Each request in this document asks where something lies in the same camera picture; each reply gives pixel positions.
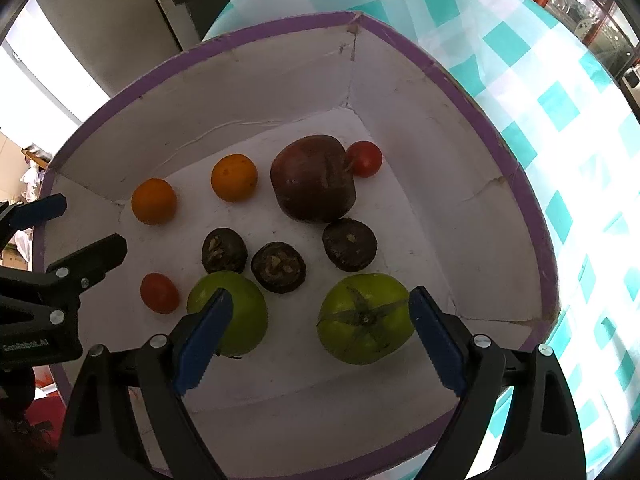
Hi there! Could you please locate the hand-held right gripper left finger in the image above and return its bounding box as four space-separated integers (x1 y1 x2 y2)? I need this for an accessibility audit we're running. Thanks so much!
56 287 235 480

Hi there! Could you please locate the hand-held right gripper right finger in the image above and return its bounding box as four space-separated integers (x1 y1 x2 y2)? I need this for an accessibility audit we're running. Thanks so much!
409 286 586 480

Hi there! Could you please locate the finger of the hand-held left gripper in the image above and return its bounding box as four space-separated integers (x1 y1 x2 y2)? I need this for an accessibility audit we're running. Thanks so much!
0 192 68 246
0 233 127 333

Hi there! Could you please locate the green tomato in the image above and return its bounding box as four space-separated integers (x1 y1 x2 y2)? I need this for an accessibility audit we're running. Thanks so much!
186 271 269 358
317 273 416 366

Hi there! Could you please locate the red cherry tomato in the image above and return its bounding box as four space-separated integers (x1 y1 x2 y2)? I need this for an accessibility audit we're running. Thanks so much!
345 141 384 178
140 273 180 315

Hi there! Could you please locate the dark brown round fruit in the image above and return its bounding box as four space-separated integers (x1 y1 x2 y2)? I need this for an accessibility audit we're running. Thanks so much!
251 241 307 294
322 218 377 267
201 228 248 275

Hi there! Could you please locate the orange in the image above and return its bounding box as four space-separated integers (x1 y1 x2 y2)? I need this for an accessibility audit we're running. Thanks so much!
131 178 178 226
210 154 259 203

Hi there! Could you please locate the purple cardboard box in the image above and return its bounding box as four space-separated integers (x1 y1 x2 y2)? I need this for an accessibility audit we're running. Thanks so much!
32 10 561 480

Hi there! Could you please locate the dark red apple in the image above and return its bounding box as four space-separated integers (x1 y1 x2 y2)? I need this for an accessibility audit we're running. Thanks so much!
270 135 357 223

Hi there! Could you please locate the stainless steel refrigerator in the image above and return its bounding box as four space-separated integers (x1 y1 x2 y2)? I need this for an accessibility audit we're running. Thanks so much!
35 0 281 101

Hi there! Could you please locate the teal white checkered tablecloth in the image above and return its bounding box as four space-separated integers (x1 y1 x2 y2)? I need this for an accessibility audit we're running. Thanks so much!
200 0 640 480

